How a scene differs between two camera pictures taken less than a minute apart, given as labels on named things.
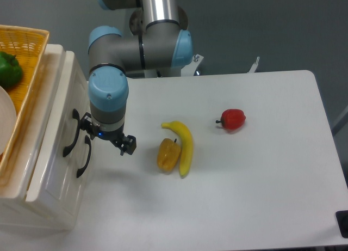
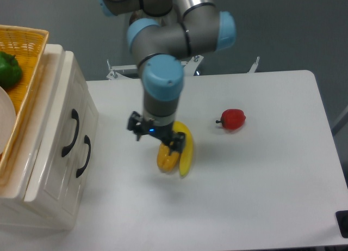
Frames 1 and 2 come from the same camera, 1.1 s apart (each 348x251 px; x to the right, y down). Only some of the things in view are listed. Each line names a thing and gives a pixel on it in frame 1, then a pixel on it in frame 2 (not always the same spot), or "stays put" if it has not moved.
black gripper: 116,136 to 143,126
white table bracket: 254,66 stays put
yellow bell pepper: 168,154 stays put
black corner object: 342,218 stays put
